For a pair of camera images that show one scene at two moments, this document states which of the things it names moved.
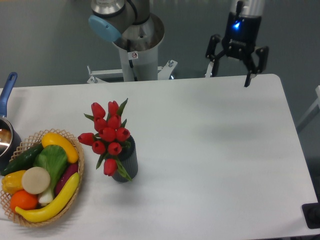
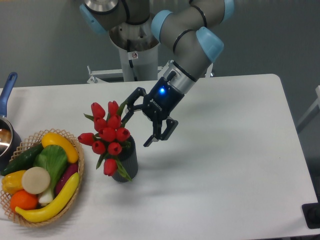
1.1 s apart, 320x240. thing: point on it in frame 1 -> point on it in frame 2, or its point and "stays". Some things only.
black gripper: x=239 y=40 -> x=163 y=99
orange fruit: x=23 y=199 stays
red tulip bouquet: x=110 y=138 stays
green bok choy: x=54 y=159 stays
